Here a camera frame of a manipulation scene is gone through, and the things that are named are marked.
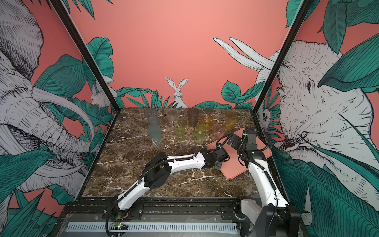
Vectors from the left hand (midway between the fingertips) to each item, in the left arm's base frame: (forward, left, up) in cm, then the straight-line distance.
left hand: (219, 161), depth 90 cm
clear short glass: (+45, +32, -2) cm, 55 cm away
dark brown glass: (+31, +15, +9) cm, 36 cm away
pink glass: (+23, -3, +1) cm, 23 cm away
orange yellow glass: (+33, +4, 0) cm, 34 cm away
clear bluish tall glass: (+37, +46, +1) cm, 59 cm away
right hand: (+7, -8, +15) cm, 19 cm away
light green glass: (+30, +25, 0) cm, 38 cm away
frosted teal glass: (+25, +43, -2) cm, 50 cm away
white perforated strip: (-32, +35, -2) cm, 48 cm away
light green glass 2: (+26, +10, -2) cm, 28 cm away
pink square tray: (-4, -7, +1) cm, 8 cm away
